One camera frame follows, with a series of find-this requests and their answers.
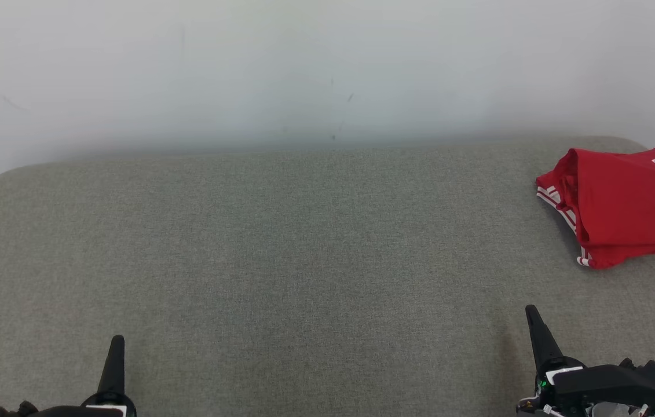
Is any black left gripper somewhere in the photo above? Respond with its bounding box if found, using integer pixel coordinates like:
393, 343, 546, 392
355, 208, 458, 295
38, 334, 138, 417

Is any red jersey with white sleeves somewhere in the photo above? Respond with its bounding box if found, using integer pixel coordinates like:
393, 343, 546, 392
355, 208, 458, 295
536, 146, 655, 270

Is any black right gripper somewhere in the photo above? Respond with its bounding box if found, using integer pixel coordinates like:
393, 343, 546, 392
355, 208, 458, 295
515, 305, 655, 417

